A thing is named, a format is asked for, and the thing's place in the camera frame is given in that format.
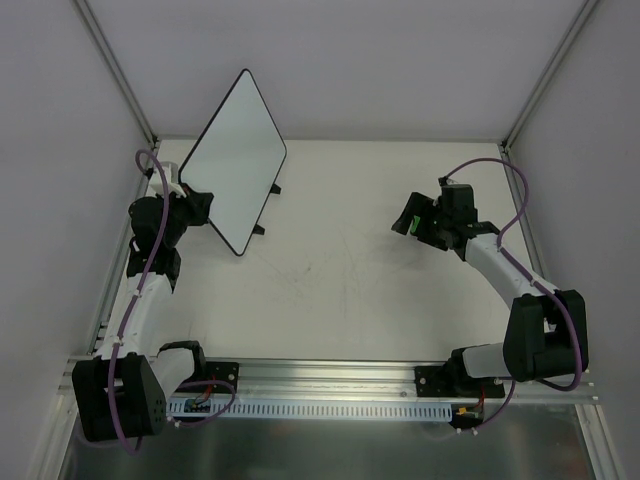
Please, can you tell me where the green whiteboard eraser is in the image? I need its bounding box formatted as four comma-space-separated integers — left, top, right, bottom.
410, 216, 420, 236

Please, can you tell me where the white whiteboard black frame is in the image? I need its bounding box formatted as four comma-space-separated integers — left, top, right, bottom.
179, 69, 287, 256

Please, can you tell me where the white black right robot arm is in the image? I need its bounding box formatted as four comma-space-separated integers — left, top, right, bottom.
392, 184, 589, 396

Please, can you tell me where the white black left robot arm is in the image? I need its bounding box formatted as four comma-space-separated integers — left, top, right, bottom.
72, 193, 213, 443

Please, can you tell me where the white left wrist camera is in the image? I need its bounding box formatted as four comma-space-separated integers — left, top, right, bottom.
148, 162, 186, 197

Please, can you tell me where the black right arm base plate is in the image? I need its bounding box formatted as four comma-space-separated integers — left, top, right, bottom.
414, 364, 505, 399

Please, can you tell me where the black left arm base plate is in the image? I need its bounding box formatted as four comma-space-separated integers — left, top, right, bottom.
206, 359, 240, 394

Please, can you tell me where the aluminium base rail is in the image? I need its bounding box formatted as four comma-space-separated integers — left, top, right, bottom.
57, 356, 600, 405

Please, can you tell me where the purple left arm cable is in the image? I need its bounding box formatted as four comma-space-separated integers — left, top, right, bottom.
107, 148, 236, 456

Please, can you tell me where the aluminium frame post left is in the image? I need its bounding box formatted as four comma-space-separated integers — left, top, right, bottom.
71, 0, 158, 147

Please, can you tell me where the aluminium frame post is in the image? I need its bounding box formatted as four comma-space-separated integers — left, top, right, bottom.
500, 0, 601, 155
71, 0, 158, 147

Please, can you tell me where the white slotted cable duct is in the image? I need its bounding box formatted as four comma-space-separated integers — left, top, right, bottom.
167, 397, 453, 423

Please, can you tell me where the aluminium frame post right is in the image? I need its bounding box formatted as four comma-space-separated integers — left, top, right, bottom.
500, 0, 601, 155

